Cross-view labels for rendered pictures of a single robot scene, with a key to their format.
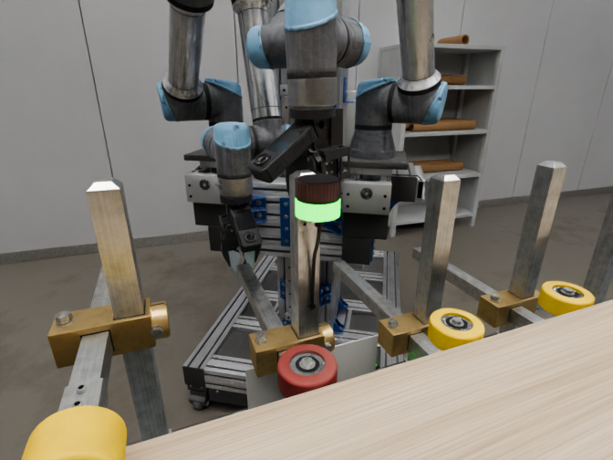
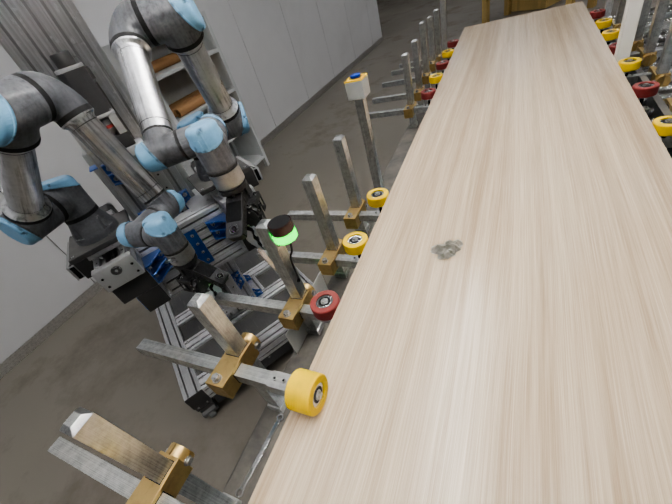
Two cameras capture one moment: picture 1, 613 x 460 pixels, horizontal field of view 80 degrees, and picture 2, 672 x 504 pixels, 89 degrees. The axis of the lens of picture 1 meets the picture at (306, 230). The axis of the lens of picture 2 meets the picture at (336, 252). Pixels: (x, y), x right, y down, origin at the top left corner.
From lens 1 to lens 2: 0.45 m
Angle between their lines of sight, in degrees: 34
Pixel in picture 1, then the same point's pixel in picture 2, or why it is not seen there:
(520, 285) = (355, 201)
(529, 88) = (237, 35)
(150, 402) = not seen: hidden behind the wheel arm
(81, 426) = (302, 376)
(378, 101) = not seen: hidden behind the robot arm
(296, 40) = (212, 156)
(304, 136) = (243, 203)
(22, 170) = not seen: outside the picture
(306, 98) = (232, 183)
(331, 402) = (348, 304)
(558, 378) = (401, 233)
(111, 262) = (224, 331)
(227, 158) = (171, 240)
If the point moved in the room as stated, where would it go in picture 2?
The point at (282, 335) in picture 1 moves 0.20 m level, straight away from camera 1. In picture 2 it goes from (292, 304) to (250, 283)
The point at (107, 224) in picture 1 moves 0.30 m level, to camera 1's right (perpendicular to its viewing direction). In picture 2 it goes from (214, 315) to (317, 228)
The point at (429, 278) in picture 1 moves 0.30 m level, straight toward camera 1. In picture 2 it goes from (327, 228) to (375, 280)
